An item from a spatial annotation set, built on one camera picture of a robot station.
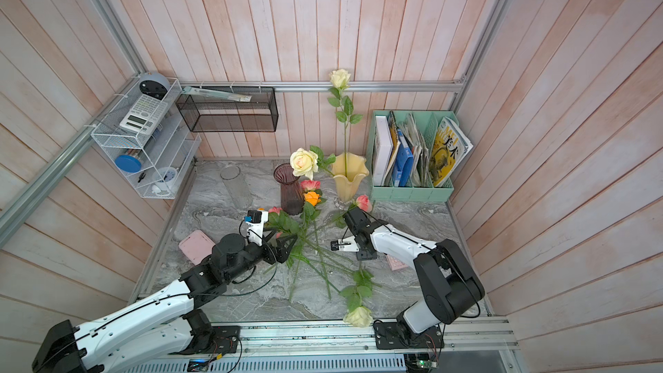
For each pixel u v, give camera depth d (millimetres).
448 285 444
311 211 981
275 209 979
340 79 832
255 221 638
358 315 745
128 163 763
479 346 730
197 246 903
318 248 922
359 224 724
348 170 945
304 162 690
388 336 730
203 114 1021
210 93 903
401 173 954
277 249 660
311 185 1044
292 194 922
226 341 728
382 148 899
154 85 807
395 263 865
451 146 962
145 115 777
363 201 986
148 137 746
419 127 977
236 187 945
